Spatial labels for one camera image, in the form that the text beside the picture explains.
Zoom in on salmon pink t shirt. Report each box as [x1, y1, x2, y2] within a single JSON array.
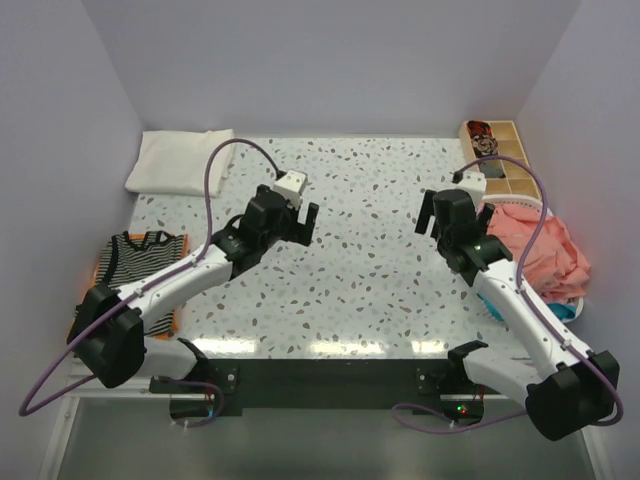
[[479, 202, 593, 304]]

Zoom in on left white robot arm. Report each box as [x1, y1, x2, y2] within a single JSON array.
[[68, 185, 319, 392]]

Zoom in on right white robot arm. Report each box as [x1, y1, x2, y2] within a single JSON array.
[[415, 189, 624, 441]]

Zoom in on white laundry basket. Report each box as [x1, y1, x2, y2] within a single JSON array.
[[474, 193, 587, 321]]

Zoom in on wooden compartment organizer box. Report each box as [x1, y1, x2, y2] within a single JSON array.
[[458, 119, 543, 197]]

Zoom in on rolled dark socks in organizer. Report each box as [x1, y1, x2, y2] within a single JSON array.
[[466, 120, 498, 158]]

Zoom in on folded orange t shirt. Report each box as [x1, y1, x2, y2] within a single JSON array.
[[69, 232, 190, 342]]

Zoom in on folded white t shirt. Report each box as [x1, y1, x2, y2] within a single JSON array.
[[125, 129, 234, 197]]

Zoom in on blue garment in basket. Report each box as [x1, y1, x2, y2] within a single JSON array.
[[479, 296, 584, 323]]

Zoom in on black white striped shirt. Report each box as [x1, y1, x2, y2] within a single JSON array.
[[73, 230, 185, 337]]

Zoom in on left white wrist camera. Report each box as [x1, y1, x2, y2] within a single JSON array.
[[272, 170, 308, 210]]

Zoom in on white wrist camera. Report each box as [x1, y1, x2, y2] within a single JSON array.
[[452, 170, 487, 207], [272, 170, 308, 210]]

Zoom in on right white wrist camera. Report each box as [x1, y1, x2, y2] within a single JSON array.
[[452, 170, 487, 207]]

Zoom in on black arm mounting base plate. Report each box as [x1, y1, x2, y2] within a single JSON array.
[[149, 359, 484, 425]]

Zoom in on aluminium rail frame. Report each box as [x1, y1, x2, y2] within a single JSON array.
[[67, 359, 151, 399]]

